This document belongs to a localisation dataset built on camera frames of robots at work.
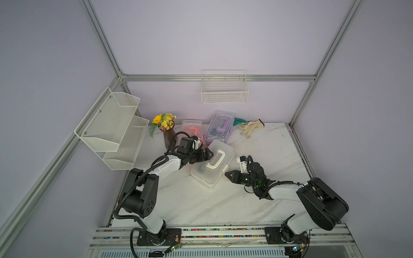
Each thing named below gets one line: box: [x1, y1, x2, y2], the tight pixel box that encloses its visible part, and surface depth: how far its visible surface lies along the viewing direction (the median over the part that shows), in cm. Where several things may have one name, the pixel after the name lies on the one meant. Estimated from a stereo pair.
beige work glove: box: [238, 118, 265, 139], surface depth 121 cm
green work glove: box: [232, 117, 248, 126], surface depth 119 cm
